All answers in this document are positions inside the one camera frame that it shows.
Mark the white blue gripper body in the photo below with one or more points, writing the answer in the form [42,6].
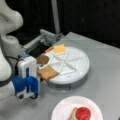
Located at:
[26,81]

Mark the toasted bread slice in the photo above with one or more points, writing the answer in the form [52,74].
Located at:
[47,73]
[74,115]

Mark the red tomato slice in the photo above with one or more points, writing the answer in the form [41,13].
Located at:
[83,113]

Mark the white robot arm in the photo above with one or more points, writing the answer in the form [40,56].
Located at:
[10,49]

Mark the brown meat patty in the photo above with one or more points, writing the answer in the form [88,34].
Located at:
[42,59]

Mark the yellow cheese slice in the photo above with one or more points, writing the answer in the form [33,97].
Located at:
[58,49]

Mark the white divided serving tray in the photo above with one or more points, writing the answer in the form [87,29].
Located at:
[71,66]

